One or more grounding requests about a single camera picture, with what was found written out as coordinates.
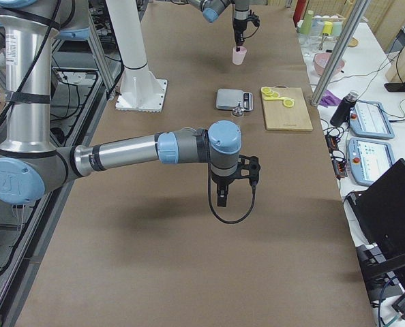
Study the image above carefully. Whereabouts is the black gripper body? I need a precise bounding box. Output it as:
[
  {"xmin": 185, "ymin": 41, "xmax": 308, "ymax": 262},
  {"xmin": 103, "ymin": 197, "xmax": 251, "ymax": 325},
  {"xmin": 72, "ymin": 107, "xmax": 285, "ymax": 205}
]
[
  {"xmin": 232, "ymin": 10, "xmax": 249, "ymax": 38},
  {"xmin": 211, "ymin": 172, "xmax": 234, "ymax": 198}
]

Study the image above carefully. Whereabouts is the pink plastic cup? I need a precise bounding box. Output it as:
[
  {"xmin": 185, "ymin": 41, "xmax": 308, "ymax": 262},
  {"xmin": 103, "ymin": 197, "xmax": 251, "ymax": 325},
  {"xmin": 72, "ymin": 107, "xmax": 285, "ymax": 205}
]
[{"xmin": 232, "ymin": 46, "xmax": 247, "ymax": 65}]

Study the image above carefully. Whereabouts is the digital kitchen scale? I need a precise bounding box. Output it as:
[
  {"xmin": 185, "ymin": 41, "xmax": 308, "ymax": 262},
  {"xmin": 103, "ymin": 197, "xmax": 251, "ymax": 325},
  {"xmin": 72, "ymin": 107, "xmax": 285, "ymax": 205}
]
[{"xmin": 215, "ymin": 89, "xmax": 254, "ymax": 112}]

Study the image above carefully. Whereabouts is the green cup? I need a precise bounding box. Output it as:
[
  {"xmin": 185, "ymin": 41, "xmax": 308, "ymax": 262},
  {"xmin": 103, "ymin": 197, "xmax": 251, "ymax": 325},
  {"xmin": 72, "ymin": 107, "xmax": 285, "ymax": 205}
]
[{"xmin": 298, "ymin": 10, "xmax": 314, "ymax": 35}]

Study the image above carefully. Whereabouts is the glass sauce bottle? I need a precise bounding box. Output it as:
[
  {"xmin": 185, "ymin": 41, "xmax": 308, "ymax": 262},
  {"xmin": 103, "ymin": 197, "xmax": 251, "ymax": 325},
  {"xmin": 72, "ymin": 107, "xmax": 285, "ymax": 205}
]
[{"xmin": 232, "ymin": 102, "xmax": 244, "ymax": 119}]

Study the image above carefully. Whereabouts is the yellow cup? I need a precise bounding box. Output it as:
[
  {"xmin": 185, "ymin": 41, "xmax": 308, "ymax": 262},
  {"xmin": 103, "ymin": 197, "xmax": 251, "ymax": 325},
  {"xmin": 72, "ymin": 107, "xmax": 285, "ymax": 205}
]
[{"xmin": 322, "ymin": 21, "xmax": 333, "ymax": 36}]

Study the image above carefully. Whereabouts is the yellow plastic knife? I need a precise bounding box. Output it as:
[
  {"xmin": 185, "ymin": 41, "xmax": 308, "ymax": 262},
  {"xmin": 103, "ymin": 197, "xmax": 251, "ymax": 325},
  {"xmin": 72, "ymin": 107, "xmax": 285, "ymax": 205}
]
[{"xmin": 263, "ymin": 97, "xmax": 295, "ymax": 103}]

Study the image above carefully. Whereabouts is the lemon slice front pair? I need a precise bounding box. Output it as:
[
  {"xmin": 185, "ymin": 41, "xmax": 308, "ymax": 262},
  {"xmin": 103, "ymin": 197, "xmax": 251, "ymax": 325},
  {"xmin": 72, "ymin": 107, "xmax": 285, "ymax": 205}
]
[{"xmin": 282, "ymin": 98, "xmax": 295, "ymax": 108}]

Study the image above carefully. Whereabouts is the bamboo cutting board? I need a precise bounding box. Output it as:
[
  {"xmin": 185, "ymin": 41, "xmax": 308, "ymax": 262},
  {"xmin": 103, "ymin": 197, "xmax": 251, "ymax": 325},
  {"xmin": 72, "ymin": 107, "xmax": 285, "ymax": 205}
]
[{"xmin": 260, "ymin": 87, "xmax": 313, "ymax": 131}]

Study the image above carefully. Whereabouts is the pink bowl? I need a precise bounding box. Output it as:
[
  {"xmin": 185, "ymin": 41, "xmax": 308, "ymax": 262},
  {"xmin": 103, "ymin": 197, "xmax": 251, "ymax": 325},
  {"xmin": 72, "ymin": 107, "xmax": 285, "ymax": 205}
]
[{"xmin": 313, "ymin": 52, "xmax": 346, "ymax": 76}]

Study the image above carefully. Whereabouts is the purple glove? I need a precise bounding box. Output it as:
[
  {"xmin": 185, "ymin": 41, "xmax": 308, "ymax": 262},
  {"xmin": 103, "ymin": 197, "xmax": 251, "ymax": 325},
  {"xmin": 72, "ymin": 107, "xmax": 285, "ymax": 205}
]
[{"xmin": 319, "ymin": 90, "xmax": 342, "ymax": 108}]

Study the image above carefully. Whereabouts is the black water bottle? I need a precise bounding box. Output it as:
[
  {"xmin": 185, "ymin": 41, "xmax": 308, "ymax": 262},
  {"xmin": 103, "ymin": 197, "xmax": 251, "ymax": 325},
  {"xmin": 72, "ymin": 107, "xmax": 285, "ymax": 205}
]
[{"xmin": 330, "ymin": 90, "xmax": 359, "ymax": 127}]

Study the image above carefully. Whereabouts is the near teach pendant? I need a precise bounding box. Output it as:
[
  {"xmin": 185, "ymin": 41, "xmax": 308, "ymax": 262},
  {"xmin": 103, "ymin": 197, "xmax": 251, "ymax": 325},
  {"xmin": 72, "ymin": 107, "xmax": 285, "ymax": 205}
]
[{"xmin": 348, "ymin": 138, "xmax": 395, "ymax": 186}]

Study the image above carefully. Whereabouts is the teach pendant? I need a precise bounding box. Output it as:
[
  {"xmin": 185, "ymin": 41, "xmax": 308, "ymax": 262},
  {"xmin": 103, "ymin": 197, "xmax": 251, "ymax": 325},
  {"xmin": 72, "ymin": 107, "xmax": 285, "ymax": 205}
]
[
  {"xmin": 348, "ymin": 138, "xmax": 395, "ymax": 186},
  {"xmin": 349, "ymin": 100, "xmax": 395, "ymax": 140}
]

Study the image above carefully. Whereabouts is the far teach pendant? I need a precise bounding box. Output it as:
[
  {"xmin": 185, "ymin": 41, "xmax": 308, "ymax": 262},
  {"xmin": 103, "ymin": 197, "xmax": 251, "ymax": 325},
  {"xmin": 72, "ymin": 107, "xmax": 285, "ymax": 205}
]
[{"xmin": 349, "ymin": 100, "xmax": 395, "ymax": 140}]

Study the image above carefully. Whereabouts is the black laptop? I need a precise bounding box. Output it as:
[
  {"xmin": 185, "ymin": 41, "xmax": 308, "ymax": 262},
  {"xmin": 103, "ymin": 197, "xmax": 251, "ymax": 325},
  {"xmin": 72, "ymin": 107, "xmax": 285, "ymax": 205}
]
[{"xmin": 348, "ymin": 159, "xmax": 405, "ymax": 290}]

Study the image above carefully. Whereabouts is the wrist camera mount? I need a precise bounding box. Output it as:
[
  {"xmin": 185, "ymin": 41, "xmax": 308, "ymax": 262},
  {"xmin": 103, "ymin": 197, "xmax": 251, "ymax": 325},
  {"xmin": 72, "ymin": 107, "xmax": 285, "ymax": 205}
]
[
  {"xmin": 246, "ymin": 10, "xmax": 260, "ymax": 28},
  {"xmin": 234, "ymin": 155, "xmax": 260, "ymax": 189}
]

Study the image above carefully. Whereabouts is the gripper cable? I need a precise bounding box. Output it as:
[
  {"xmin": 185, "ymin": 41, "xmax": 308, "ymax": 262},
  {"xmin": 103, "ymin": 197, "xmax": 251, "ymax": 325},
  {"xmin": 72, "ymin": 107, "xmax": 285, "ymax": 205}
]
[{"xmin": 206, "ymin": 159, "xmax": 258, "ymax": 225}]

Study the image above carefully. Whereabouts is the white camera mast base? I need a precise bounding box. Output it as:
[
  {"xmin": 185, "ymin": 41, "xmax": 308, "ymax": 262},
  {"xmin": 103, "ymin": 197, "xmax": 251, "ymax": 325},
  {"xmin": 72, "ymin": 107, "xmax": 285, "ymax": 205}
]
[{"xmin": 106, "ymin": 0, "xmax": 168, "ymax": 112}]

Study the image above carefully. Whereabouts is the aluminium frame post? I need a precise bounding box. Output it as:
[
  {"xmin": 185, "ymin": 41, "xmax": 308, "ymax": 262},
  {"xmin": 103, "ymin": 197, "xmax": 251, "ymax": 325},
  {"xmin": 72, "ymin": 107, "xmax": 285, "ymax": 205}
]
[{"xmin": 310, "ymin": 0, "xmax": 371, "ymax": 107}]

